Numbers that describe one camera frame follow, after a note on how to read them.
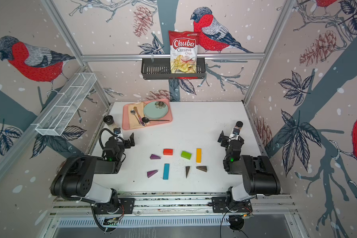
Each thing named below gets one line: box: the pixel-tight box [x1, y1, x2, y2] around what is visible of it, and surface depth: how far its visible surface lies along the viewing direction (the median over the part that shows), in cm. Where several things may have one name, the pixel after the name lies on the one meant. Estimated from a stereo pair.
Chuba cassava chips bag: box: [168, 30, 201, 74], surface depth 87 cm
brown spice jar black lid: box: [236, 120, 244, 128], surface depth 97 cm
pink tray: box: [121, 98, 174, 131], surface depth 113 cm
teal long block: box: [162, 163, 171, 180], surface depth 87 cm
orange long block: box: [195, 148, 202, 164], surface depth 94 cm
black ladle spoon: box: [141, 116, 170, 123], surface depth 112 cm
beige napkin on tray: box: [128, 101, 145, 130], surface depth 116 cm
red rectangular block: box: [163, 148, 174, 156], surface depth 92 cm
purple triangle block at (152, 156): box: [149, 153, 161, 160], surface depth 92 cm
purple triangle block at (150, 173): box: [146, 169, 158, 179], surface depth 85 cm
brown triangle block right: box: [195, 165, 208, 173], surface depth 87 cm
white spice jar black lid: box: [103, 115, 118, 129], surface depth 99 cm
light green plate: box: [142, 101, 169, 119], surface depth 119 cm
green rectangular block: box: [180, 150, 192, 160], surface depth 93 cm
